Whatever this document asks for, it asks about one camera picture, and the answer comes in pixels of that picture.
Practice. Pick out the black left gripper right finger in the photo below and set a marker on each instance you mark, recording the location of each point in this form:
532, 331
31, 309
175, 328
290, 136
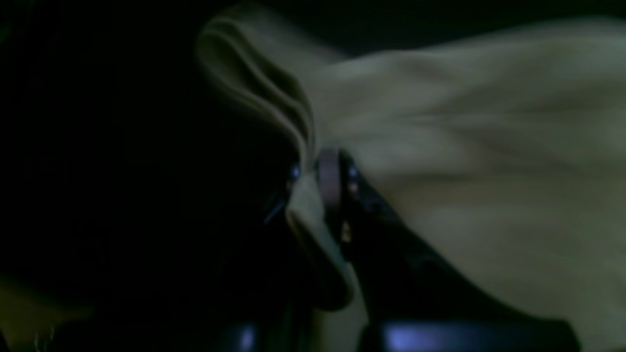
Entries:
415, 300

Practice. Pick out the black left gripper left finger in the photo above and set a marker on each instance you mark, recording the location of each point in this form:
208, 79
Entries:
265, 297

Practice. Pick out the light green T-shirt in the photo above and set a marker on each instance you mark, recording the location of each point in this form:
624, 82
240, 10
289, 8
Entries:
505, 152

